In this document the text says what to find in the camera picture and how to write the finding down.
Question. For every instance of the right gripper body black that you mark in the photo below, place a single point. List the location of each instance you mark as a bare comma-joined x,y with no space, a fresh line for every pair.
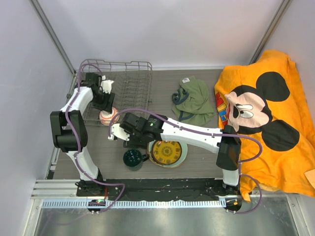
136,141

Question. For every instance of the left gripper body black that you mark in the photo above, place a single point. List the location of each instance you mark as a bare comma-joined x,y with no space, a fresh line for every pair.
100,102

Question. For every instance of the white orange patterned bowl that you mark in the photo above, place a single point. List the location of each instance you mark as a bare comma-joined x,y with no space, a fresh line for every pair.
106,117

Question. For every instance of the cream bird plate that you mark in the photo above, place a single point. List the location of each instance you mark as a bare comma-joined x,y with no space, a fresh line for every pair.
157,165

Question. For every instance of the dark green mug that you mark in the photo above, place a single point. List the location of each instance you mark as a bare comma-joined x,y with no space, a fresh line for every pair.
134,159

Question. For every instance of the yellow patterned small plate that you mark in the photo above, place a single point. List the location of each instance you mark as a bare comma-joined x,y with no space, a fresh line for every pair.
166,153

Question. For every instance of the green flower plate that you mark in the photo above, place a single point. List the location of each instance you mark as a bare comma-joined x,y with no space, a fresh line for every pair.
184,147

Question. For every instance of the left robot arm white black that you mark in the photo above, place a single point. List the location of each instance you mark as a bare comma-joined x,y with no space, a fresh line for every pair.
70,134

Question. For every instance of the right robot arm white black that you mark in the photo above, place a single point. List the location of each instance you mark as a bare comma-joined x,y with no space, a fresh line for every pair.
222,142

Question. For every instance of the green shirt with blue trim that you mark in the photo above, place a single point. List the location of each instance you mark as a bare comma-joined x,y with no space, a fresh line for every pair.
191,102

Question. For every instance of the orange Mickey Mouse towel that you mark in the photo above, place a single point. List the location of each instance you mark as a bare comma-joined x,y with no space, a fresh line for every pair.
265,103

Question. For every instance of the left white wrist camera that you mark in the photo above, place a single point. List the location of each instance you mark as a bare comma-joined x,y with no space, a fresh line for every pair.
106,84

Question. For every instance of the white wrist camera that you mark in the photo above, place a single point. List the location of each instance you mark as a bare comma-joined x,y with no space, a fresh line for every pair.
106,84
116,132

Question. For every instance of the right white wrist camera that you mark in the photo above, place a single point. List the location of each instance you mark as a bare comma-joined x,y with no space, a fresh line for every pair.
116,132

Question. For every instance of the grey wire dish rack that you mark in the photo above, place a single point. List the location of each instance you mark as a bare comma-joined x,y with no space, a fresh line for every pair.
132,84

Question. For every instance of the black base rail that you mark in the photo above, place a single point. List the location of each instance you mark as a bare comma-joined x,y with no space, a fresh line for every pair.
163,189

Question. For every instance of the white slotted cable duct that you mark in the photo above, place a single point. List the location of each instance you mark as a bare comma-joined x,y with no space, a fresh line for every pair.
95,203

